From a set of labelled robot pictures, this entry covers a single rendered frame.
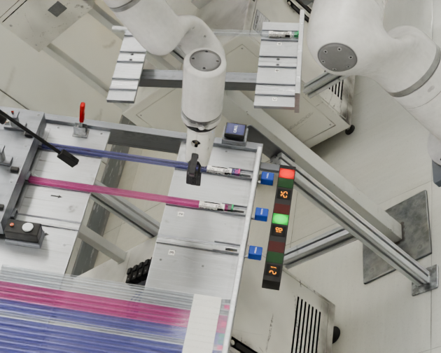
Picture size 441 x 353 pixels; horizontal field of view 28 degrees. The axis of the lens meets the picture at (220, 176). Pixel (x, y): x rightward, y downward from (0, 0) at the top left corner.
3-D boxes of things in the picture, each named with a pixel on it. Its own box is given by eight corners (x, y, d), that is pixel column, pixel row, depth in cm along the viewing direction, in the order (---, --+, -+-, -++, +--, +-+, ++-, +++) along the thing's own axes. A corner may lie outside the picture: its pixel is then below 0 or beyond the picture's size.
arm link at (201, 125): (218, 127, 177) (216, 136, 179) (225, 97, 182) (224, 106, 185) (177, 120, 177) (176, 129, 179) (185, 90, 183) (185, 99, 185)
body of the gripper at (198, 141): (214, 135, 178) (211, 171, 187) (223, 100, 184) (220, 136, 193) (178, 129, 178) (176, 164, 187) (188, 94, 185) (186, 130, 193)
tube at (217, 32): (299, 34, 235) (299, 31, 234) (298, 38, 234) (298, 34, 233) (113, 29, 240) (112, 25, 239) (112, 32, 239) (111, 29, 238)
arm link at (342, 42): (444, 32, 156) (359, -56, 145) (433, 111, 146) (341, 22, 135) (390, 57, 165) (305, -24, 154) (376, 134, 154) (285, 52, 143)
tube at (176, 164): (240, 172, 212) (240, 169, 211) (239, 176, 211) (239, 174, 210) (36, 143, 216) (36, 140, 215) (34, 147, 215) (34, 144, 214)
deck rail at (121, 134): (261, 160, 222) (263, 143, 217) (260, 165, 220) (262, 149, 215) (-12, 121, 227) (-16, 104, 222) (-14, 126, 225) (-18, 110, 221)
